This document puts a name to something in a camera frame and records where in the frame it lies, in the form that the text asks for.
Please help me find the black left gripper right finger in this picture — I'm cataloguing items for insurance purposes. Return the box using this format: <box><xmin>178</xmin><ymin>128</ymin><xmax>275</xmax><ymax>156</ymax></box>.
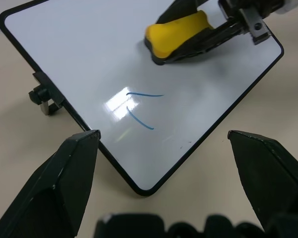
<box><xmin>227</xmin><ymin>130</ymin><xmax>298</xmax><ymax>238</ymax></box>

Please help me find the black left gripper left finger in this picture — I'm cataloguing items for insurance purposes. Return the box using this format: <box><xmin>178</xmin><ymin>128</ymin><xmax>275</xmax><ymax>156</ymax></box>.
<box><xmin>0</xmin><ymin>129</ymin><xmax>101</xmax><ymax>238</ymax></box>

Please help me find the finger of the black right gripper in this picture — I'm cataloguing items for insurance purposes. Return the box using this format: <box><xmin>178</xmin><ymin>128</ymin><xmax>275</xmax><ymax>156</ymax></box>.
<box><xmin>156</xmin><ymin>0</ymin><xmax>200</xmax><ymax>25</ymax></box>
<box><xmin>163</xmin><ymin>20</ymin><xmax>247</xmax><ymax>65</ymax></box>

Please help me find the yellow eraser with black felt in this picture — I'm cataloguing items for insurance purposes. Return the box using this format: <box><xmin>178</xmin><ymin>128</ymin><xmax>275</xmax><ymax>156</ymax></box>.
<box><xmin>144</xmin><ymin>10</ymin><xmax>216</xmax><ymax>66</ymax></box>

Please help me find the black framed whiteboard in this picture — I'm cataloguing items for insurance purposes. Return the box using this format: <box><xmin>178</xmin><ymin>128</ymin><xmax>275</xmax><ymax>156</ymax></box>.
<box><xmin>0</xmin><ymin>0</ymin><xmax>285</xmax><ymax>197</ymax></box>

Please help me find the black whiteboard stand bracket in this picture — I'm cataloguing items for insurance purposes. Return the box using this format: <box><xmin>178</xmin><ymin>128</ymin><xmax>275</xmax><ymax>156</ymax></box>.
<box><xmin>28</xmin><ymin>71</ymin><xmax>66</xmax><ymax>117</ymax></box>

